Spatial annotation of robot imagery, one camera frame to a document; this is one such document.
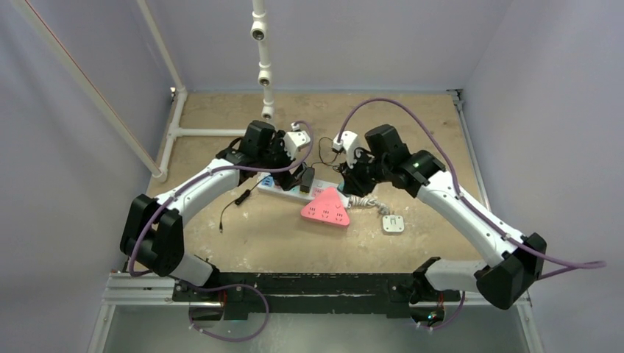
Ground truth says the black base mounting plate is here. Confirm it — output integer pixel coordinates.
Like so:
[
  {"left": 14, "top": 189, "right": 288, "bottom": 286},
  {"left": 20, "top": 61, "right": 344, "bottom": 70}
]
[{"left": 172, "top": 272, "right": 461, "bottom": 320}]

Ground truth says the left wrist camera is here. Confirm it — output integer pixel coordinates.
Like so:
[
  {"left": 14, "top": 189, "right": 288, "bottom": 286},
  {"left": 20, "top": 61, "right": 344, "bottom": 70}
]
[{"left": 283, "top": 131, "right": 312, "bottom": 160}]

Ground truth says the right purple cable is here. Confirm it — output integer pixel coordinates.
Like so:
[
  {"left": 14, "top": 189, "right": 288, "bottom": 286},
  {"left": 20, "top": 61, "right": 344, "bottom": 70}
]
[{"left": 336, "top": 98, "right": 608, "bottom": 332}]

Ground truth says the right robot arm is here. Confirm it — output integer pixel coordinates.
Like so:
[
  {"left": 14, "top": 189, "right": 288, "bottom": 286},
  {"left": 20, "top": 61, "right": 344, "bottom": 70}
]
[{"left": 333, "top": 124, "right": 547, "bottom": 310}]

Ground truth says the black power adapter with switch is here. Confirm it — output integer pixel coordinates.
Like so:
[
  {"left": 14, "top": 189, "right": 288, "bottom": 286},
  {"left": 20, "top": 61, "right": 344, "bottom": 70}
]
[{"left": 219, "top": 175, "right": 273, "bottom": 233}]

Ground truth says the pink triangular power socket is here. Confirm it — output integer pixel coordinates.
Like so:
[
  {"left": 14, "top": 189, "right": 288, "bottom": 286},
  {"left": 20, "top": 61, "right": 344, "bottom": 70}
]
[{"left": 300, "top": 187, "right": 350, "bottom": 228}]

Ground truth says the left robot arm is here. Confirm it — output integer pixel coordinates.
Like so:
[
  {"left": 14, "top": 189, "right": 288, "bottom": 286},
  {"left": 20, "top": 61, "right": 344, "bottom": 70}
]
[{"left": 120, "top": 120, "right": 313, "bottom": 301}]

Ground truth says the black cable with adapters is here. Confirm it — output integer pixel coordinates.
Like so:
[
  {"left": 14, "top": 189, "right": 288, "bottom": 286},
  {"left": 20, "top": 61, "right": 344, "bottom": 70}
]
[{"left": 299, "top": 137, "right": 344, "bottom": 199}]

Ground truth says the white PVC pipe frame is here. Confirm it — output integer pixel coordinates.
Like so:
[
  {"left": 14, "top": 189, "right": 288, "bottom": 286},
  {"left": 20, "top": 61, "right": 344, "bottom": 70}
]
[{"left": 10, "top": 0, "right": 279, "bottom": 184}]

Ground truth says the white multicolour power strip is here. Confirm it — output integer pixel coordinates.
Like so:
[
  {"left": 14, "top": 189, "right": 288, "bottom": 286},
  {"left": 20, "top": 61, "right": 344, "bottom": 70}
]
[{"left": 257, "top": 173, "right": 338, "bottom": 203}]

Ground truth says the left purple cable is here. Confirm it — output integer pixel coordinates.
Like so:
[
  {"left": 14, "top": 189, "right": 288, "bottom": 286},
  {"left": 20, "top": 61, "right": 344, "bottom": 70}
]
[{"left": 127, "top": 120, "right": 316, "bottom": 343}]

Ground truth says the white square plug adapter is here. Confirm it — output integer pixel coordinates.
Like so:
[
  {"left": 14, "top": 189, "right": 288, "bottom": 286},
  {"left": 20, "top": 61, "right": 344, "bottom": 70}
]
[{"left": 382, "top": 214, "right": 405, "bottom": 234}]

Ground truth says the purple cable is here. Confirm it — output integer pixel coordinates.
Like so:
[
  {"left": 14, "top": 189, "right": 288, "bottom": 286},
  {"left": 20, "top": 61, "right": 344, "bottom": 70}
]
[
  {"left": 127, "top": 120, "right": 316, "bottom": 343},
  {"left": 336, "top": 98, "right": 608, "bottom": 332}
]

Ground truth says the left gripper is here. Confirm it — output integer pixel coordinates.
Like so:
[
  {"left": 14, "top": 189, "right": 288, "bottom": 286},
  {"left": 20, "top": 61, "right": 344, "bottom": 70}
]
[{"left": 257, "top": 131, "right": 306, "bottom": 190}]

